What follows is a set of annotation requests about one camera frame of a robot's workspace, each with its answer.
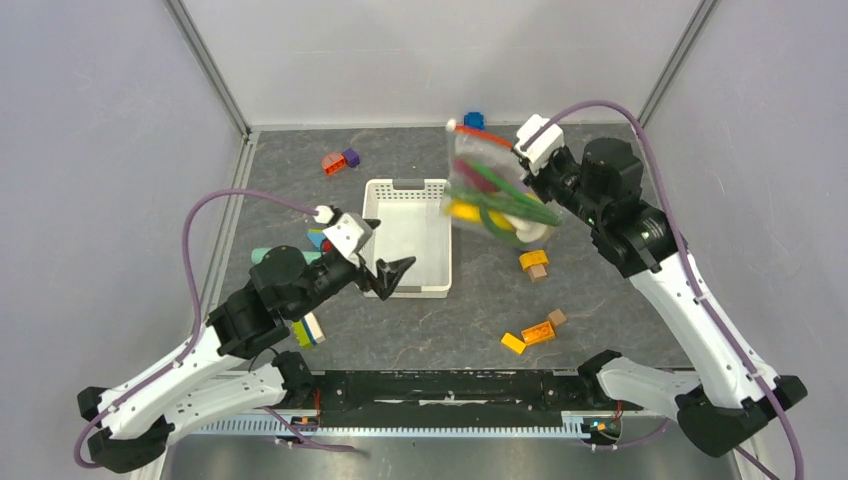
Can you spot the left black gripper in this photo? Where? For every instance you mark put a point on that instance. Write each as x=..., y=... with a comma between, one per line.
x=390, y=273

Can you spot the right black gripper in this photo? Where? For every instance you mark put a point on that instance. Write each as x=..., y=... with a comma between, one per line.
x=538, y=164

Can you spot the dark green cucumber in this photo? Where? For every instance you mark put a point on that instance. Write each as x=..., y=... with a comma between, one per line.
x=505, y=187

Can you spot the green chili pepper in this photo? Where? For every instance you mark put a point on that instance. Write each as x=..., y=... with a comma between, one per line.
x=519, y=206

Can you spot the clear zip top bag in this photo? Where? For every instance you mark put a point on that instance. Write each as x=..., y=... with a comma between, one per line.
x=493, y=152

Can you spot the white garlic bulb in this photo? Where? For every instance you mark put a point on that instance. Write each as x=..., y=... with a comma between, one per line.
x=528, y=231

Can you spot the red sweet potato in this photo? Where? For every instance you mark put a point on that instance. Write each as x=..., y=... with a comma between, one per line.
x=472, y=178

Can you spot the yellow banana bunch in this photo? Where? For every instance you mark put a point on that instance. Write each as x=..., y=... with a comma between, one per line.
x=470, y=213

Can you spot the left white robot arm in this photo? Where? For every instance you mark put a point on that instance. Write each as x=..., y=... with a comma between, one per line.
x=132, y=424

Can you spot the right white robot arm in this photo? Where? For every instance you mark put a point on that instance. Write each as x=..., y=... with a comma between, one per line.
x=731, y=393

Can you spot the colourful block stack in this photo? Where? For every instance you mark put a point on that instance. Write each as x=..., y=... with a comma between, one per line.
x=319, y=240

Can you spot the white perforated plastic basket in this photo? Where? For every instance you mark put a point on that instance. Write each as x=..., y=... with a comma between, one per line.
x=412, y=224

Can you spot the purple small block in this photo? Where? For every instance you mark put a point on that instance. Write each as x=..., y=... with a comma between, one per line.
x=352, y=157

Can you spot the blue toy car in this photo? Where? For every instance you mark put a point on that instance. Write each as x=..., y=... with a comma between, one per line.
x=474, y=120

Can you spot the mint green toy microphone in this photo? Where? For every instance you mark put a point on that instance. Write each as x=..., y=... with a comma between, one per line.
x=258, y=254

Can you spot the yellow round-top brick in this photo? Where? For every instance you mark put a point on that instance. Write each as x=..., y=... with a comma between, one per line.
x=532, y=259

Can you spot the green blue white block stack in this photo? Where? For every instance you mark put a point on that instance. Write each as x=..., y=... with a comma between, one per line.
x=308, y=331

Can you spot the brown cube under yellow brick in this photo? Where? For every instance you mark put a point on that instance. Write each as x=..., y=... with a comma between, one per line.
x=537, y=272

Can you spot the brown wooden cube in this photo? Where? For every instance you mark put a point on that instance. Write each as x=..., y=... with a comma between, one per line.
x=557, y=318

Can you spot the orange transparent brick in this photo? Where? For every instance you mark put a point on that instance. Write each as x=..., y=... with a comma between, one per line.
x=542, y=332

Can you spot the yellow flat brick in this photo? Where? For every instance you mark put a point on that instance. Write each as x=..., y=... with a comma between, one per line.
x=513, y=343

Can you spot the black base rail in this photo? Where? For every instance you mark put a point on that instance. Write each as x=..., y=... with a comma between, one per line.
x=444, y=401

